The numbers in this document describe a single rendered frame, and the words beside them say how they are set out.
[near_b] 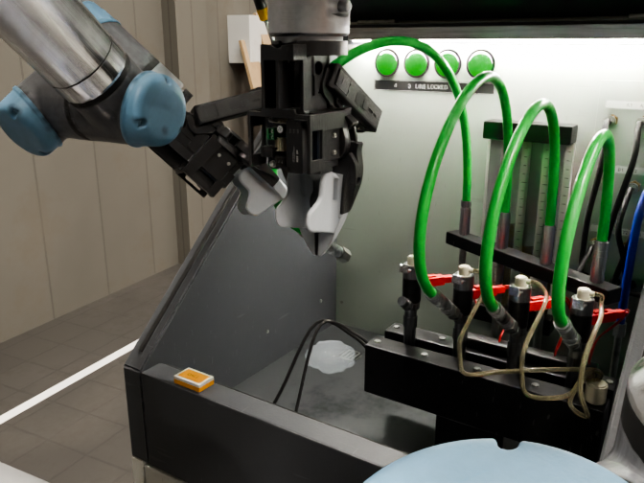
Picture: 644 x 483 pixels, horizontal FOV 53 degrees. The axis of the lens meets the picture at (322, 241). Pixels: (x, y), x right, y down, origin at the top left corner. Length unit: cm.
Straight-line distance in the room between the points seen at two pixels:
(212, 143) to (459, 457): 64
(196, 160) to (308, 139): 28
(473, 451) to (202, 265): 83
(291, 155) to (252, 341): 65
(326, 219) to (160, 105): 20
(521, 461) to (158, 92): 52
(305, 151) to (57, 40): 24
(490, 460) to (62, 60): 51
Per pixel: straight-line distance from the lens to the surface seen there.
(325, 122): 59
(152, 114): 67
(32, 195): 356
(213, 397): 92
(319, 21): 59
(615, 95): 112
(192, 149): 85
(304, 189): 66
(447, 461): 25
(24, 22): 62
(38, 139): 77
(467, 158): 110
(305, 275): 129
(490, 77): 90
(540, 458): 26
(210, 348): 111
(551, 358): 97
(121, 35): 84
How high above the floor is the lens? 141
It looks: 17 degrees down
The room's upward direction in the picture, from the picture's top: straight up
